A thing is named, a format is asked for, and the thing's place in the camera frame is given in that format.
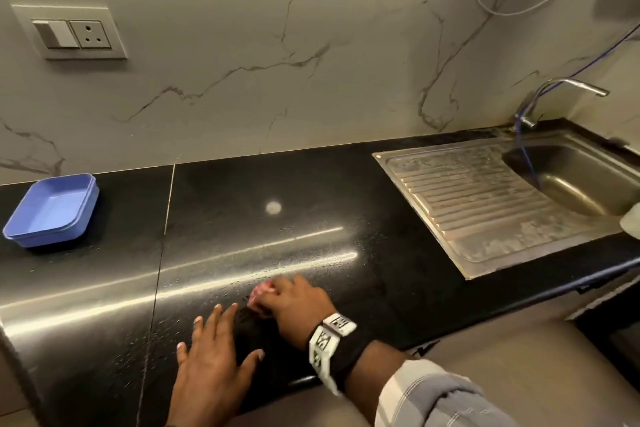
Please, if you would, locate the steel sink with drainboard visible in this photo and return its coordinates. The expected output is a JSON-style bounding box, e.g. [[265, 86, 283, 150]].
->
[[372, 129, 640, 281]]

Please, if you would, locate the person's left hand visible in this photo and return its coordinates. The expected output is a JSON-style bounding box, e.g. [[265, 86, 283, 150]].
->
[[166, 302, 266, 427]]

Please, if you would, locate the blue hose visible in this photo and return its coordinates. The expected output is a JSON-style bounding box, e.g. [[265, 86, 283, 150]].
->
[[515, 23, 640, 190]]

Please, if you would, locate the person's right hand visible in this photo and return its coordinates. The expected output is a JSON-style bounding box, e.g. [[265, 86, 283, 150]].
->
[[255, 275, 339, 352]]

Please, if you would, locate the steel faucet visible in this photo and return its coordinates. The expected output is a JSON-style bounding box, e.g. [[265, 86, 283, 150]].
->
[[512, 79, 611, 132]]

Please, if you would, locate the striped shirt sleeve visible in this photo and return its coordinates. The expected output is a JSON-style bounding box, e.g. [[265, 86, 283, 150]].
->
[[375, 359, 516, 427]]

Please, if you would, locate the blue rectangular tray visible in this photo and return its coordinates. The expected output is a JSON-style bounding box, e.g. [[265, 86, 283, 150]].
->
[[2, 173, 100, 248]]

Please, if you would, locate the person's right forearm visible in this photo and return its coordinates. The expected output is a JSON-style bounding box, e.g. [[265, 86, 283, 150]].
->
[[343, 341, 416, 425]]

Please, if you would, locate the red checkered cloth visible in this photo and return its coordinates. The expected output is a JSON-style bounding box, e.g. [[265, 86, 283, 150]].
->
[[247, 280, 277, 318]]

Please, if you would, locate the white wall switch socket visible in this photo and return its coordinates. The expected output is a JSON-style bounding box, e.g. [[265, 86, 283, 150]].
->
[[11, 4, 128, 61]]

